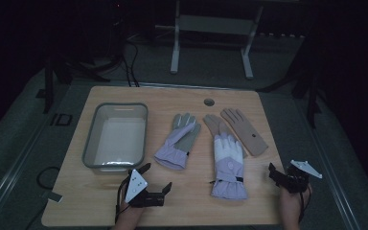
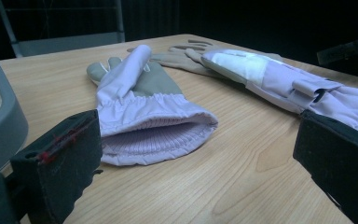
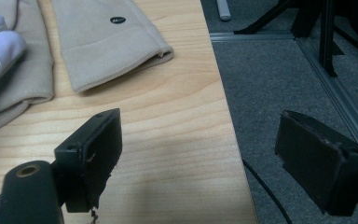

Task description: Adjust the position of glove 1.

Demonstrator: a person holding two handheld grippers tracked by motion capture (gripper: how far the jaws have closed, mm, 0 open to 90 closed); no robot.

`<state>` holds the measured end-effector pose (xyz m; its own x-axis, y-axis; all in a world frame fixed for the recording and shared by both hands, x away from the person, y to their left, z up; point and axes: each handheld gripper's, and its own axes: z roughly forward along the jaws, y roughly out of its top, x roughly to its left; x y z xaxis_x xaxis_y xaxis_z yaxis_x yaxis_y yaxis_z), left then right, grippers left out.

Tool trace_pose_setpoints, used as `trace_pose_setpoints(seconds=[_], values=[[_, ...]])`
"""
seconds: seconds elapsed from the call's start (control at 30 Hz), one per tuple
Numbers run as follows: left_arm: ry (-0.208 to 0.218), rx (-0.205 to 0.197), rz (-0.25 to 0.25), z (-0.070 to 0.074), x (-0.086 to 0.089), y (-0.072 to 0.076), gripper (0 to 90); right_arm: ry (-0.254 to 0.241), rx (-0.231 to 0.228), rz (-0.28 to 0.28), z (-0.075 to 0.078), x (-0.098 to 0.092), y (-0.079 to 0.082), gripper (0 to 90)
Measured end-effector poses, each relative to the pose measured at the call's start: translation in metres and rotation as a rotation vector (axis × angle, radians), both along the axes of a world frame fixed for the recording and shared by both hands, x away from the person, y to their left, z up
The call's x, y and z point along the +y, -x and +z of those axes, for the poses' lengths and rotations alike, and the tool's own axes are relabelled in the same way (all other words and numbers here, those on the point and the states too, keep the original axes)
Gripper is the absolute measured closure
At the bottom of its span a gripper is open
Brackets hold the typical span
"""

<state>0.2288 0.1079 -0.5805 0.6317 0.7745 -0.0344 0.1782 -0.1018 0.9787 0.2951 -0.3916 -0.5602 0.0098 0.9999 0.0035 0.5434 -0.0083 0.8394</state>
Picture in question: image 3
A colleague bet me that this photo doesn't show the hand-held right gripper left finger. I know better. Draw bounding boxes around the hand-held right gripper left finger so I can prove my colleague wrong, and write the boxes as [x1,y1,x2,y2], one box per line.
[54,107,124,214]

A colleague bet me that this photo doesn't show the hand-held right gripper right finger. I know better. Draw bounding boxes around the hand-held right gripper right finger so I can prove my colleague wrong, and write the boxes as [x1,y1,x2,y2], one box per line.
[274,109,358,217]

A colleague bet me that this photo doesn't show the beige sock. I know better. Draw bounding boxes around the beige sock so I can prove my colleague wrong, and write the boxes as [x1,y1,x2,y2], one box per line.
[51,0,174,93]

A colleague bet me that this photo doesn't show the white lilac soft glove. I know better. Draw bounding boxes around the white lilac soft glove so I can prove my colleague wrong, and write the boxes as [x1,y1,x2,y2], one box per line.
[0,12,27,97]

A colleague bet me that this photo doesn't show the black stand legs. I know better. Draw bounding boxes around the black stand legs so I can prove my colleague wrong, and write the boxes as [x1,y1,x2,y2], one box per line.
[234,0,358,78]

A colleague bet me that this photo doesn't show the white tube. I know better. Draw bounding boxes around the white tube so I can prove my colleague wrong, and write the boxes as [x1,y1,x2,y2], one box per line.
[215,0,232,22]

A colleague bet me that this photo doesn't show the black cable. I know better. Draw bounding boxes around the black cable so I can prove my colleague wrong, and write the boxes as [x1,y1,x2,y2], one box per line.
[241,159,294,224]

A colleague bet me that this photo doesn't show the long aluminium floor rail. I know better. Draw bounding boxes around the long aluminium floor rail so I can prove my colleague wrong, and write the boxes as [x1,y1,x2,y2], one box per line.
[295,36,358,171]

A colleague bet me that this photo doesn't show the short aluminium floor rail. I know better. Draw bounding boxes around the short aluminium floor rail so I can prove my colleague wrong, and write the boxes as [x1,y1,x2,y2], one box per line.
[209,31,295,43]

